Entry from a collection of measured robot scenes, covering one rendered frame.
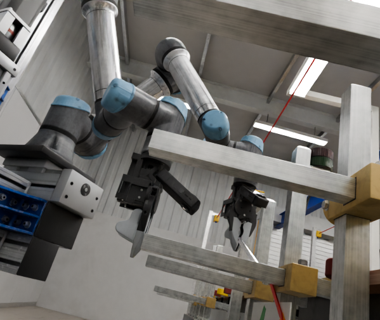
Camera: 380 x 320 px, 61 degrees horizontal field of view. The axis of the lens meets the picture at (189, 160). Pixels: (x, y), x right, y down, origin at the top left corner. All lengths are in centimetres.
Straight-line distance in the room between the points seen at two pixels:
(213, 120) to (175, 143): 47
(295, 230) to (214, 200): 819
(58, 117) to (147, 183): 48
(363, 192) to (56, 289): 838
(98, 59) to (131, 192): 37
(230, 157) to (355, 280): 23
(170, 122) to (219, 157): 30
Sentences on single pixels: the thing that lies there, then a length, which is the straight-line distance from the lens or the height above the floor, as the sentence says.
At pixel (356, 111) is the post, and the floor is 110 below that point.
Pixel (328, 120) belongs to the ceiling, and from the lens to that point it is 735.
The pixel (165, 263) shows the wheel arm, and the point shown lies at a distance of 91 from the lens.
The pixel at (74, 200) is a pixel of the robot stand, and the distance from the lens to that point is 89.
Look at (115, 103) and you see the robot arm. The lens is 71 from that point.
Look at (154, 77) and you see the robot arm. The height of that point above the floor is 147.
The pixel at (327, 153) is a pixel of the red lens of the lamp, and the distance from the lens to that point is 84.
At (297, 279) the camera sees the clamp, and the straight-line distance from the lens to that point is 66.
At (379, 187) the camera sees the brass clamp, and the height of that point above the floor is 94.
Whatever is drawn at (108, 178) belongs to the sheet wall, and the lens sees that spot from 899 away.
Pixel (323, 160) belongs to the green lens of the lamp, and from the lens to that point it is 83.
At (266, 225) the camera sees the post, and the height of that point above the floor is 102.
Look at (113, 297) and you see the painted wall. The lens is 844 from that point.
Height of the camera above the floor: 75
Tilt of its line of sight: 24 degrees up
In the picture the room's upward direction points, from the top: 15 degrees clockwise
